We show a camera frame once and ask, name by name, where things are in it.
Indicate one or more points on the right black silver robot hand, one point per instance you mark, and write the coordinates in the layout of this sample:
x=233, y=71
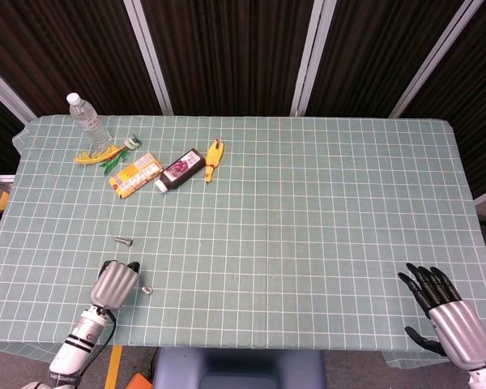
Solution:
x=459, y=332

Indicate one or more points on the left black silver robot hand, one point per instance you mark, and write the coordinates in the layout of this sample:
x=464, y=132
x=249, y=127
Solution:
x=113, y=285

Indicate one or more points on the metal bolt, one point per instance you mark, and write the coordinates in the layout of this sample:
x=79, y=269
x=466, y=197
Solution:
x=123, y=241
x=147, y=290

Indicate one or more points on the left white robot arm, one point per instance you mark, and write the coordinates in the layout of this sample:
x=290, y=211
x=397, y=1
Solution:
x=77, y=344

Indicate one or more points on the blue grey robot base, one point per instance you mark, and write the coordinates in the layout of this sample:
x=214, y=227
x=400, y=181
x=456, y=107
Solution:
x=239, y=368

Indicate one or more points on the orange box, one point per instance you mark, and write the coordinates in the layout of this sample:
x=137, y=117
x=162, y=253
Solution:
x=139, y=381

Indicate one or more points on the yellow snack pack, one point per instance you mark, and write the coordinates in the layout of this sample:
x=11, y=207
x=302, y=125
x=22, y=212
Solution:
x=135, y=175

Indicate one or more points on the yellow green feather shuttlecock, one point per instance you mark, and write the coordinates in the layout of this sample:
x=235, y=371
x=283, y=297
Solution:
x=93, y=157

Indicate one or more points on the dark brown bottle white cap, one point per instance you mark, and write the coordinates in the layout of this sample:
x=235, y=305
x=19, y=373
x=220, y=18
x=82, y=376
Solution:
x=180, y=170

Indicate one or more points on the clear plastic water bottle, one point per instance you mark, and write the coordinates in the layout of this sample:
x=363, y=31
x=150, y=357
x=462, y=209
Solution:
x=90, y=121

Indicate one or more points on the green checked tablecloth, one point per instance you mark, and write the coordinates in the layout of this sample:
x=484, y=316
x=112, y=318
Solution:
x=308, y=223

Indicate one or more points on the dark brown partition panel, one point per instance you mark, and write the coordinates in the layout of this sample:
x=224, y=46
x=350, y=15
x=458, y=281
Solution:
x=380, y=52
x=65, y=48
x=0, y=133
x=478, y=101
x=227, y=52

